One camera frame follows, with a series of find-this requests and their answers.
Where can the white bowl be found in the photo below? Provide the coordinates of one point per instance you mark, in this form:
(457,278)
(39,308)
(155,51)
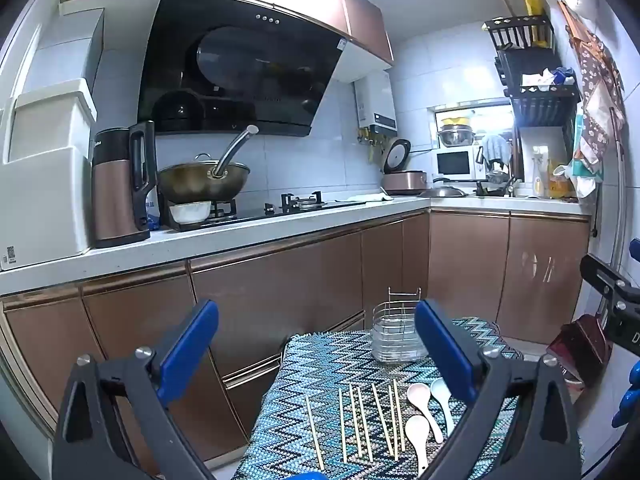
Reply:
(190,212)

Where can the tall white box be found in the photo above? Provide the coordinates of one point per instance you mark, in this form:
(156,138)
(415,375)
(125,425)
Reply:
(70,45)

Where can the pale blue ceramic spoon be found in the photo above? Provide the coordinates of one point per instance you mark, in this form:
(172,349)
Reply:
(442,395)

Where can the wooden stick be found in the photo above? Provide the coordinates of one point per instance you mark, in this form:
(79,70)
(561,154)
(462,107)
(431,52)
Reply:
(507,5)

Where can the brown rice cooker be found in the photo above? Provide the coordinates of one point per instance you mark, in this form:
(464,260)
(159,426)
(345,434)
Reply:
(405,180)

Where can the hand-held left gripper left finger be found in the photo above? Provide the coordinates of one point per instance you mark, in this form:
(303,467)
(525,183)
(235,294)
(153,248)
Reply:
(190,350)

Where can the white microwave oven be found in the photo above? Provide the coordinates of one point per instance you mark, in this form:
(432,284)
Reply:
(454,163)

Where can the white storage box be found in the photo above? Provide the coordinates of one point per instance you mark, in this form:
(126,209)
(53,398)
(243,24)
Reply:
(50,115)

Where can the brown lower kitchen cabinets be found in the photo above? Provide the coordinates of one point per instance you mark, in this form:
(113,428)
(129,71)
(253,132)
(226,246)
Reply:
(280,290)

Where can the white countertop appliance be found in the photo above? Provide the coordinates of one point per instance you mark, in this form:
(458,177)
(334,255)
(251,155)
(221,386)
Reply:
(45,210)

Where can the black slotted wall rack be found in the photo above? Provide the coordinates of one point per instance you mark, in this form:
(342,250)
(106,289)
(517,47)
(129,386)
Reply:
(515,32)

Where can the black gas stove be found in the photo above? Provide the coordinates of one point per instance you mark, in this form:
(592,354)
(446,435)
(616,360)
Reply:
(280,208)

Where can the brass water pipes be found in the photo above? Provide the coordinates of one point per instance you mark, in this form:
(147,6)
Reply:
(371,142)

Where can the brown floral apron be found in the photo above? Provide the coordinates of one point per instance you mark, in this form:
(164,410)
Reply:
(597,75)

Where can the crumpled white rag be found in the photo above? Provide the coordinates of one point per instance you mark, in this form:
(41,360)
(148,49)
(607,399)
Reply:
(537,80)

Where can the kitchen window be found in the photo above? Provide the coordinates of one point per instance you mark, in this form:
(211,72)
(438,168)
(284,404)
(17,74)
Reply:
(472,112)

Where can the stacked pots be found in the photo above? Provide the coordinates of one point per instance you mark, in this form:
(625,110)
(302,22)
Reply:
(454,132)

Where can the black range hood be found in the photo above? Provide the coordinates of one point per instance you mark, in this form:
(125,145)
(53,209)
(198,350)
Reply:
(235,60)

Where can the group of wooden chopsticks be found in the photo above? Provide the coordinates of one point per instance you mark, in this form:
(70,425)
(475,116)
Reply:
(365,420)

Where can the black dish rack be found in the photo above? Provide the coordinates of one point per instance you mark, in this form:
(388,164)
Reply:
(542,105)

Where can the hanging plastic bags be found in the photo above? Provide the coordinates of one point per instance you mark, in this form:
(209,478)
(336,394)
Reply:
(585,170)

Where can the zigzag patterned table mat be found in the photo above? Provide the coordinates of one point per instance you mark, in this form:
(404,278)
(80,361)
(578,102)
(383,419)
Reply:
(300,375)

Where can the red dustpan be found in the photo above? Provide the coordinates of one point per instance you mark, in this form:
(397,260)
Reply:
(580,347)

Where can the brown electric kettle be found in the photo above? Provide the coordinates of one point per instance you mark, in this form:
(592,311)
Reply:
(117,195)

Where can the white ceramic spoon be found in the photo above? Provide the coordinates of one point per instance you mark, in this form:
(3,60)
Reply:
(419,397)
(416,432)

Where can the yellow detergent bottle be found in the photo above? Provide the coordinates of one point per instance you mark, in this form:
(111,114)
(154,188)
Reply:
(560,182)

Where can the grey towel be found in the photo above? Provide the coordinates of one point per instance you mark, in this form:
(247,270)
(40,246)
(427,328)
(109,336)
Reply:
(495,147)

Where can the yellow roll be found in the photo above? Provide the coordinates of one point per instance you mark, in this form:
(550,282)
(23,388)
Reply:
(534,7)

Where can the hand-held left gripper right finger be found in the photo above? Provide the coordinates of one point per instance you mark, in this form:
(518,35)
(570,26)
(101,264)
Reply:
(445,350)

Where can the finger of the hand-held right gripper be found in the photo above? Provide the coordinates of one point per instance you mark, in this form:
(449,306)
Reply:
(597,272)

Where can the blue scrubber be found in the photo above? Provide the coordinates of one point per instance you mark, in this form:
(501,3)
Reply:
(565,75)

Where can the glass wok lid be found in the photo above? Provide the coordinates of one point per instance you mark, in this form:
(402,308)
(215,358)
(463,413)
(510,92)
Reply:
(200,164)

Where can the steel pan lid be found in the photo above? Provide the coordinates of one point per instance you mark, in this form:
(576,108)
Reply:
(442,191)

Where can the white blue packet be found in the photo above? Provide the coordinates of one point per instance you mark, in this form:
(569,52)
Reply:
(152,210)

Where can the white water heater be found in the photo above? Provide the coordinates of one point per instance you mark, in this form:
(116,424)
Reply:
(375,100)

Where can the white spray bottle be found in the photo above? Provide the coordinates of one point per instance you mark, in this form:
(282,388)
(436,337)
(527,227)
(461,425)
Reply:
(538,175)

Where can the person's right hand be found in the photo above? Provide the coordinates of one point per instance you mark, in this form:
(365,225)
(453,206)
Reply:
(629,400)

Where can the white cloth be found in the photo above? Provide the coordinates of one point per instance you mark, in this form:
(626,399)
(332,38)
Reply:
(367,198)

